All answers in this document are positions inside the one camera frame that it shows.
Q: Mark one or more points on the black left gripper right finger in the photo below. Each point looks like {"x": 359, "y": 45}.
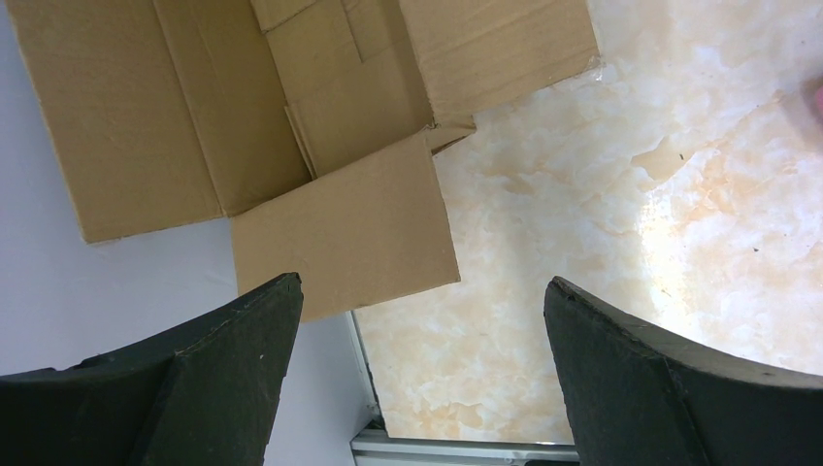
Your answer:
{"x": 638, "y": 394}

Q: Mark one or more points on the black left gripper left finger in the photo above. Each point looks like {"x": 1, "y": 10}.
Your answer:
{"x": 205, "y": 392}

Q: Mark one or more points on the brown cardboard box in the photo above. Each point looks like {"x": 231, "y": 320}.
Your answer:
{"x": 310, "y": 125}

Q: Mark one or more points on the pink microphone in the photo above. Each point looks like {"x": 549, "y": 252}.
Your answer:
{"x": 815, "y": 99}

